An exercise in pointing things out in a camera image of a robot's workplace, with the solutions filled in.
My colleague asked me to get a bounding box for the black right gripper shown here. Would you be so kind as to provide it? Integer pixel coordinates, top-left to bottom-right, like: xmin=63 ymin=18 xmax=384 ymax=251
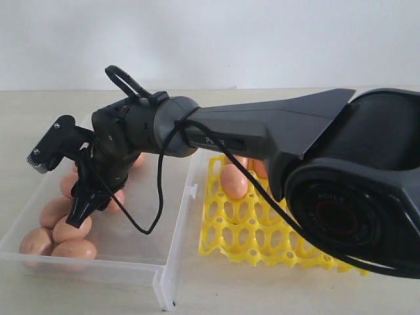
xmin=66 ymin=148 xmax=140 ymax=227

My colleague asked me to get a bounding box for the brown egg third row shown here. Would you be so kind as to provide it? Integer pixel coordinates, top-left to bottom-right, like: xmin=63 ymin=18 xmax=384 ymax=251
xmin=60 ymin=173 xmax=78 ymax=199
xmin=106 ymin=189 xmax=126 ymax=213

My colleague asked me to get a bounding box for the brown egg fourth row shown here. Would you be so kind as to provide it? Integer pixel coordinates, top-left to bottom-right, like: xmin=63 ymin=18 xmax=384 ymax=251
xmin=52 ymin=217 xmax=93 ymax=243
xmin=39 ymin=197 xmax=72 ymax=230

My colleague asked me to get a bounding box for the brown egg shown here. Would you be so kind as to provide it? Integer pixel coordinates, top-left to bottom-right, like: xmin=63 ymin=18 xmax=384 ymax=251
xmin=132 ymin=152 xmax=146 ymax=168
xmin=18 ymin=227 xmax=54 ymax=256
xmin=220 ymin=164 xmax=248 ymax=200

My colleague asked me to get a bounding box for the brown egg packed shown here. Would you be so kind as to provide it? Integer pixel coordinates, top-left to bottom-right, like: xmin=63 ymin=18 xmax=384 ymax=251
xmin=236 ymin=156 xmax=249 ymax=169
xmin=253 ymin=159 xmax=268 ymax=179

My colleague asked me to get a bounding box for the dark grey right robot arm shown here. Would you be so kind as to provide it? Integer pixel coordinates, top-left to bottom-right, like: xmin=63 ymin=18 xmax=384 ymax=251
xmin=68 ymin=89 xmax=419 ymax=278

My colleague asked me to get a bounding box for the clear plastic tray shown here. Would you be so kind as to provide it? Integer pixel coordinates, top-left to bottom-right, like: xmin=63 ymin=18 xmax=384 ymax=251
xmin=0 ymin=112 xmax=207 ymax=311

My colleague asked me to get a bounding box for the brown egg front bin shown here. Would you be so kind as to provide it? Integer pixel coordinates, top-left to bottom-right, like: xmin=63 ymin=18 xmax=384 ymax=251
xmin=51 ymin=239 xmax=97 ymax=272

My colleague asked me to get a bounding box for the yellow plastic egg tray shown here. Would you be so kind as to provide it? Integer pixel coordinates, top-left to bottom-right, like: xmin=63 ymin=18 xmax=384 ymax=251
xmin=198 ymin=155 xmax=352 ymax=272

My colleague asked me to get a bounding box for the black camera cable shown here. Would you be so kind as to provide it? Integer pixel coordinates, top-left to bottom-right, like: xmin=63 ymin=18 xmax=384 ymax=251
xmin=73 ymin=65 xmax=420 ymax=280

